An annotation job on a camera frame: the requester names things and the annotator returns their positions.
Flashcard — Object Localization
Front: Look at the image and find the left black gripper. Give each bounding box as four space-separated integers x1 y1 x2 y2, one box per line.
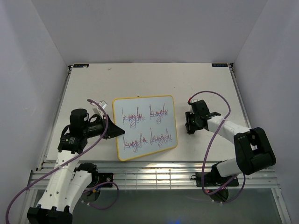
83 114 125 139

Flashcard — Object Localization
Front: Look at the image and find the yellow framed whiteboard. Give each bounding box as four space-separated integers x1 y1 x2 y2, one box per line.
112 95 178 161

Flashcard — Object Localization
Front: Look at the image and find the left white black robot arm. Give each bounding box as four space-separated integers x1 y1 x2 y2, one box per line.
27 109 125 224

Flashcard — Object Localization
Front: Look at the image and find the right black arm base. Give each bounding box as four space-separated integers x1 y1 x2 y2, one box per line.
190 172 239 187

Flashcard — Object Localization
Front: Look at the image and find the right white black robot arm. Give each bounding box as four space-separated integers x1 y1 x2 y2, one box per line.
185 100 277 186

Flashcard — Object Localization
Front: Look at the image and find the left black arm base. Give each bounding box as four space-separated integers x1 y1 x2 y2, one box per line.
95 173 114 188

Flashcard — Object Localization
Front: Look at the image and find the right blue corner label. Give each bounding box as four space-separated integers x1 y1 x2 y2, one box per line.
211 63 228 67

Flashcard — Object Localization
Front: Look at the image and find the blue corner label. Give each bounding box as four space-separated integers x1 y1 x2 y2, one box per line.
73 64 89 68
211 63 228 67

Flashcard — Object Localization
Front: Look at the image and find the left blue corner label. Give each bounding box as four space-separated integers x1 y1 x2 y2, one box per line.
73 64 89 68

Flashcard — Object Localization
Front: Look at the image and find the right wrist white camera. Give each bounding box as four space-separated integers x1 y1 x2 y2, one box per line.
188 99 198 113

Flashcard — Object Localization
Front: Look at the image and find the wrist white camera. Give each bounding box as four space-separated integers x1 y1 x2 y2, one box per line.
188 99 198 113
91 100 107 116

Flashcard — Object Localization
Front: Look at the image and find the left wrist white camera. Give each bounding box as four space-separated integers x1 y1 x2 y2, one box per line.
91 100 107 116

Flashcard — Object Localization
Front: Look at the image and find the aluminium rail frame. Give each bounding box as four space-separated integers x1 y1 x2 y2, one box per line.
29 161 280 190

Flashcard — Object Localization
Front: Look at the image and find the purple cable under table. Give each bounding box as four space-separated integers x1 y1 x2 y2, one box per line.
79 182 120 210

